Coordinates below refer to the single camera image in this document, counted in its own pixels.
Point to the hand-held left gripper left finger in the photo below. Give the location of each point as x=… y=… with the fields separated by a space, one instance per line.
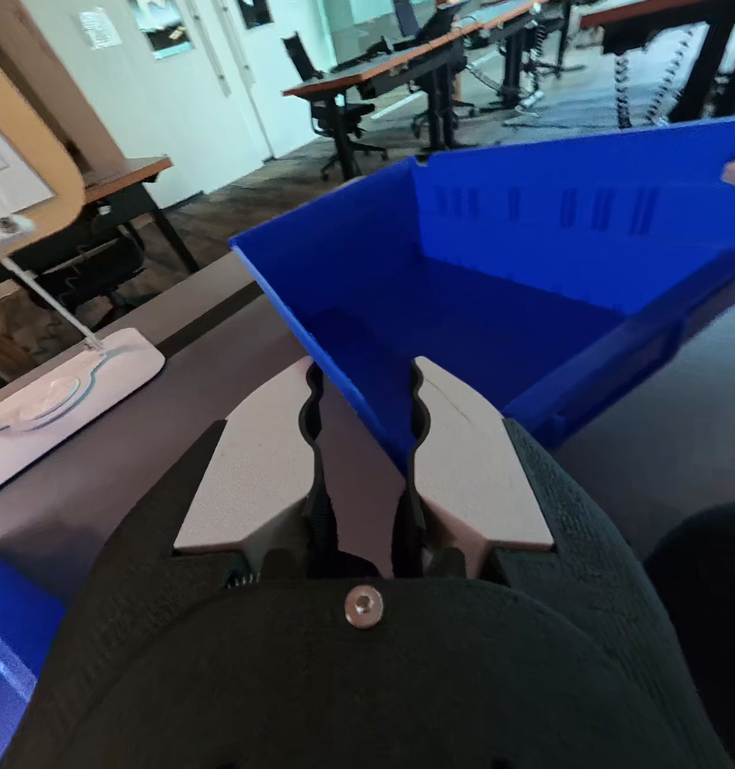
x=253 y=480

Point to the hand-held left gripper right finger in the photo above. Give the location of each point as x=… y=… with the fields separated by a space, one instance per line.
x=475 y=480

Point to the blue plastic bin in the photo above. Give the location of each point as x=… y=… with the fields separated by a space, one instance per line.
x=523 y=300
x=13 y=601

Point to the white board stand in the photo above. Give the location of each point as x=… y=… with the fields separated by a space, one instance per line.
x=121 y=372

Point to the black quilted pad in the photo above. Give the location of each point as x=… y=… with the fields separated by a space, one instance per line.
x=710 y=601

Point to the black office chair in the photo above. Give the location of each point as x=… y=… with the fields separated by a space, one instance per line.
x=91 y=270
x=430 y=24
x=337 y=114

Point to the wooden top desk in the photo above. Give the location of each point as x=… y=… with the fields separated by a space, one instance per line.
x=373 y=71
x=643 y=12
x=127 y=171

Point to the paper wall notice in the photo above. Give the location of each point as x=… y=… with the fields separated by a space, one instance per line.
x=100 y=29

